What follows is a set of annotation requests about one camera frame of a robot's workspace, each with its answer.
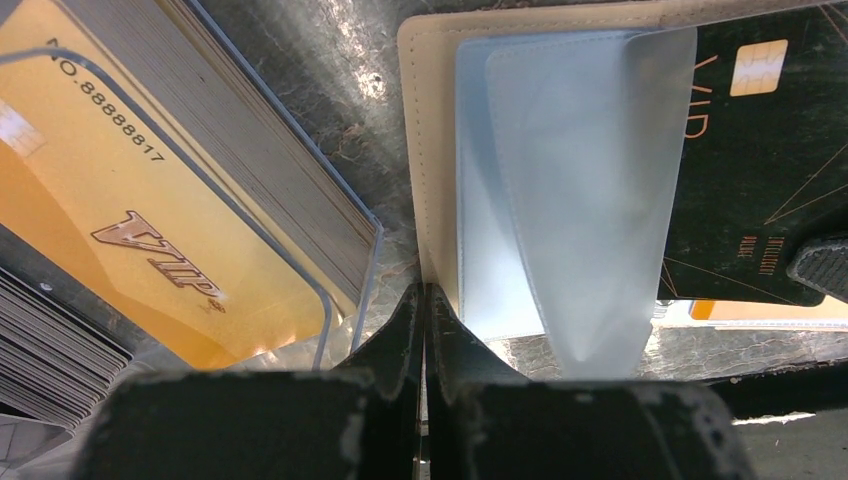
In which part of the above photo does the black VIP card stack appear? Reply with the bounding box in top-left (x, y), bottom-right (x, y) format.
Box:
top-left (1, 269), bottom-right (133, 430)

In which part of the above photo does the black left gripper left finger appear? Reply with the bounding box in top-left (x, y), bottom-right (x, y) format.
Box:
top-left (71, 284), bottom-right (424, 479)

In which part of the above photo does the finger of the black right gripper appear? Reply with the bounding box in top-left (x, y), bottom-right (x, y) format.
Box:
top-left (787, 235), bottom-right (847, 303)

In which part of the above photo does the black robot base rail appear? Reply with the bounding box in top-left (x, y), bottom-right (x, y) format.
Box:
top-left (704, 360), bottom-right (847, 479)

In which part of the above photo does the black VIP credit card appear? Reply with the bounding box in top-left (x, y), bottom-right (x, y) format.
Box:
top-left (658, 1), bottom-right (847, 306)

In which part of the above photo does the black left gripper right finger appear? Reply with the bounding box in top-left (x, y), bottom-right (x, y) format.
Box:
top-left (425, 284), bottom-right (755, 479)

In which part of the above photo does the clear acrylic card tray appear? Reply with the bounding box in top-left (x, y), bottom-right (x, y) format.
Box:
top-left (0, 0), bottom-right (386, 372)

